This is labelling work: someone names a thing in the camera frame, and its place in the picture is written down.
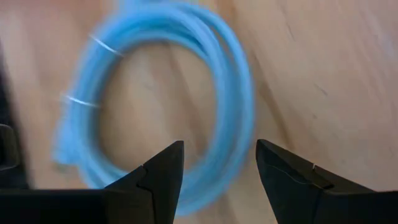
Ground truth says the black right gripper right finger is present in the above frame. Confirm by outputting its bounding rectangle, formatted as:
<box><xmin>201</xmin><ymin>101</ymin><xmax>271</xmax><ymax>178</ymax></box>
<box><xmin>256</xmin><ymin>139</ymin><xmax>374</xmax><ymax>224</ymax></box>

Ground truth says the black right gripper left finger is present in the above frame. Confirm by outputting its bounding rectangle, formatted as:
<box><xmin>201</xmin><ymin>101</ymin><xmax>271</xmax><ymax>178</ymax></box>
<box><xmin>104</xmin><ymin>140</ymin><xmax>185</xmax><ymax>224</ymax></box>

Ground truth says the light blue thick cable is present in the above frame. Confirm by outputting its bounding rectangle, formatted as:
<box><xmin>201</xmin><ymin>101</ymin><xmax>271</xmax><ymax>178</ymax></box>
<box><xmin>51</xmin><ymin>0</ymin><xmax>256</xmax><ymax>217</ymax></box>

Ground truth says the black aluminium table frame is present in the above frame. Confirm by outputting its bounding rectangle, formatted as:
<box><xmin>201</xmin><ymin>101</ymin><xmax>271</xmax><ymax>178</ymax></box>
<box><xmin>0</xmin><ymin>62</ymin><xmax>29</xmax><ymax>189</ymax></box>

